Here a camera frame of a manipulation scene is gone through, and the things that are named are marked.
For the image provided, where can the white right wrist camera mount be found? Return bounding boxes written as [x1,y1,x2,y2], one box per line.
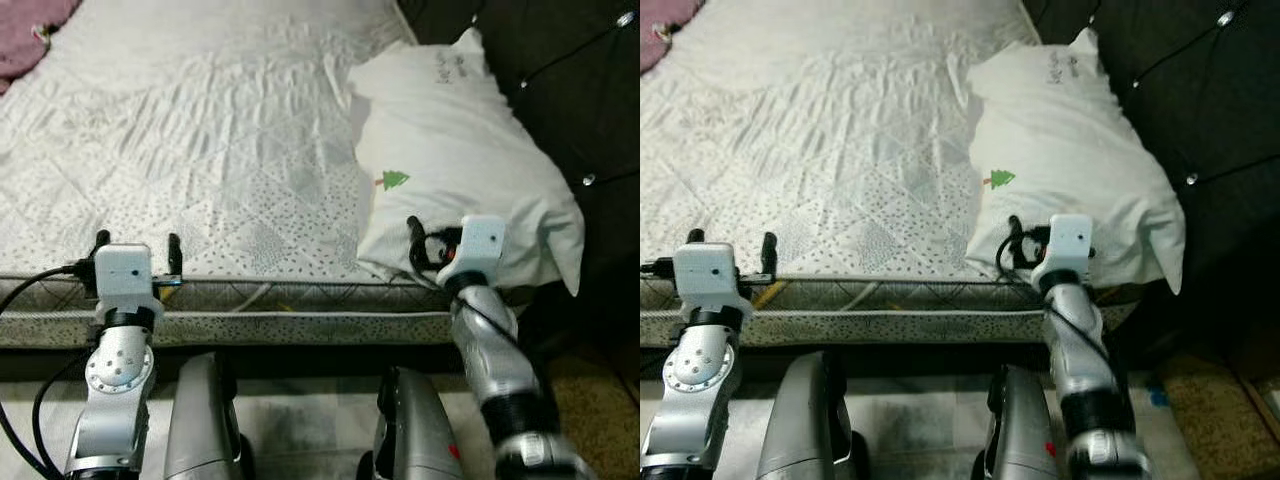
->
[1035,213,1095,287]
[448,215,507,292]

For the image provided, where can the silver left robot leg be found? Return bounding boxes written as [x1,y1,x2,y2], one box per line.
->
[755,350,872,480]
[163,350,252,480]

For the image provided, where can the dark tufted headboard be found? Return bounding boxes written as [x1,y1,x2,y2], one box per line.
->
[395,0,641,343]
[1020,0,1280,353]

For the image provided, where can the brown floor rug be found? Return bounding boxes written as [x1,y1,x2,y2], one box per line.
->
[1150,350,1280,480]
[545,350,641,480]

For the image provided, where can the pink cartoon mouse quilt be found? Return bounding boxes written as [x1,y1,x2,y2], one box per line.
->
[0,0,82,93]
[640,0,707,77]

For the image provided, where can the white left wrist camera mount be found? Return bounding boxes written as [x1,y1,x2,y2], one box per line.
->
[673,242,742,317]
[95,243,157,317]

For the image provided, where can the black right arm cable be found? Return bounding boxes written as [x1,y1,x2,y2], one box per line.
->
[408,240,522,343]
[997,235,1112,353]

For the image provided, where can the silver robot leg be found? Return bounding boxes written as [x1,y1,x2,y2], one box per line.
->
[163,350,252,480]
[755,350,872,480]
[360,365,467,480]
[975,365,1067,480]

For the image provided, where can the silver right robot leg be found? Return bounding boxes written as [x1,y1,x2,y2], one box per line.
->
[975,365,1067,480]
[360,365,467,480]

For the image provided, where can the white pillow with tree print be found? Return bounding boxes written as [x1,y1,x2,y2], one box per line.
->
[965,27,1189,297]
[347,27,587,299]

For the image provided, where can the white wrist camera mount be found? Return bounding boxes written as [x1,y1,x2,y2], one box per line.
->
[1035,213,1095,287]
[673,242,742,317]
[448,215,507,292]
[95,243,157,317]

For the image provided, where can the beige quilted mattress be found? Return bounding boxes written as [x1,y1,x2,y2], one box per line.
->
[0,0,591,350]
[640,0,1191,350]

